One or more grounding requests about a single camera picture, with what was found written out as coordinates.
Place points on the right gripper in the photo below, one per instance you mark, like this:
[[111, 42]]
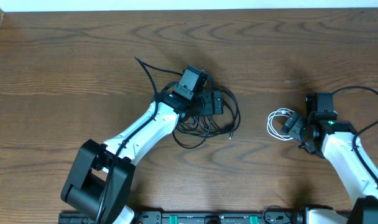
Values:
[[295, 123]]

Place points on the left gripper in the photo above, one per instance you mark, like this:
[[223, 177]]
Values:
[[213, 109]]

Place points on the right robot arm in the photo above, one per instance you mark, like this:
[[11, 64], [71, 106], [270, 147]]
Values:
[[320, 133]]

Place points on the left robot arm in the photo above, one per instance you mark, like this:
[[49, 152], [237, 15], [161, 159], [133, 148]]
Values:
[[99, 182]]

